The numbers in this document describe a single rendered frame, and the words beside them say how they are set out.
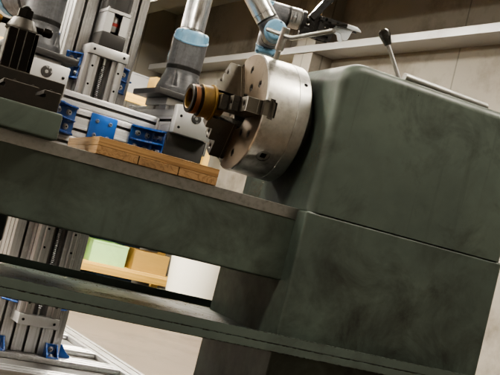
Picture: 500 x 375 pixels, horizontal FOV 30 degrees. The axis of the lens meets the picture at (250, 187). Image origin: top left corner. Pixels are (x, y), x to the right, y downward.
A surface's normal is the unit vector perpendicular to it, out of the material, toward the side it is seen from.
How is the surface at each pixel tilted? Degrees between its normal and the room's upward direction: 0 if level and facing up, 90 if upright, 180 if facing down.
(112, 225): 90
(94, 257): 90
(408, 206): 90
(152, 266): 90
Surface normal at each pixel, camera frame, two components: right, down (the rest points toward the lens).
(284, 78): 0.44, -0.56
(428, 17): -0.84, -0.24
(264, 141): 0.22, 0.49
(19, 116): 0.37, 0.04
